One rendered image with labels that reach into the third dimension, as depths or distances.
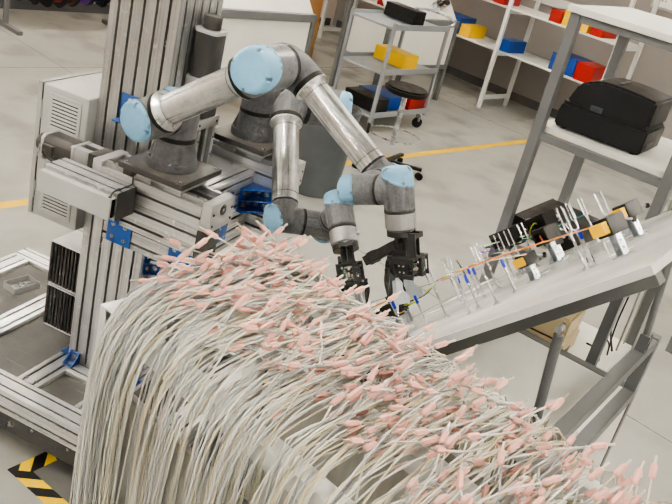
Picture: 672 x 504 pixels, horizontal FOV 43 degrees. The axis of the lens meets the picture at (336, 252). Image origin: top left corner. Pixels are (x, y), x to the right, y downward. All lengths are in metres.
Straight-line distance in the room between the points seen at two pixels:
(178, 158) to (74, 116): 0.49
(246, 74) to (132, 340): 1.08
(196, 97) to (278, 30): 5.04
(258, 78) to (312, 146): 3.57
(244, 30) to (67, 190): 4.57
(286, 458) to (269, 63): 1.26
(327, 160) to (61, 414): 3.18
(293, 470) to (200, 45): 1.89
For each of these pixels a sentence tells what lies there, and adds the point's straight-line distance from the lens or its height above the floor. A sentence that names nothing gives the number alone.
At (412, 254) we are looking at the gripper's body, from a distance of 2.03.
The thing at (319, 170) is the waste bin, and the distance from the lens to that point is 5.72.
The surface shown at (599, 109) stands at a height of 1.56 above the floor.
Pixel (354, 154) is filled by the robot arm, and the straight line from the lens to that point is 2.18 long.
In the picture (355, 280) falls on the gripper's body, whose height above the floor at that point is 1.14.
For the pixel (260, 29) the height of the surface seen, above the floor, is 0.72.
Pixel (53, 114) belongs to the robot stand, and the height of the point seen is 1.14.
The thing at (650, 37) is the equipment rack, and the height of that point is 1.83.
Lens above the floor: 2.08
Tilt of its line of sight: 24 degrees down
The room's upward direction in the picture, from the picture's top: 15 degrees clockwise
